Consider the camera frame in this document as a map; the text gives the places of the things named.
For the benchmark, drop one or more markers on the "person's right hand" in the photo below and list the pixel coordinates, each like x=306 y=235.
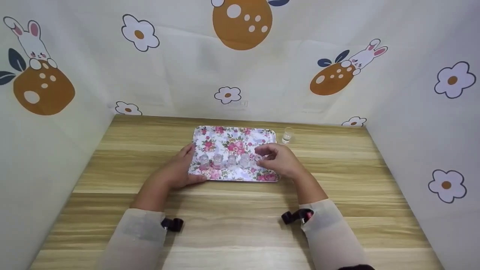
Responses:
x=285 y=161

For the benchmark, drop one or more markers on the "person's left forearm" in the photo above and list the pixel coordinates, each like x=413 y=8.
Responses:
x=138 y=228

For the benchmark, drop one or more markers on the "black wrist band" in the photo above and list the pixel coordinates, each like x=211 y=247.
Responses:
x=294 y=216
x=173 y=224

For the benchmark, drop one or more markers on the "person's right forearm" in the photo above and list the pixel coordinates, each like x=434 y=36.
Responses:
x=326 y=232

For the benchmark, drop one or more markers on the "small clear glass cup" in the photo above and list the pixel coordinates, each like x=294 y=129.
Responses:
x=204 y=160
x=287 y=135
x=257 y=159
x=231 y=160
x=218 y=160
x=244 y=159

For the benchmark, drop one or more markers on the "person's left hand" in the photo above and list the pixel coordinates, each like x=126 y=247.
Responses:
x=176 y=172

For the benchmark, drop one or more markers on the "floral print tray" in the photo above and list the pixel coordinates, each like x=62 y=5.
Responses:
x=232 y=140

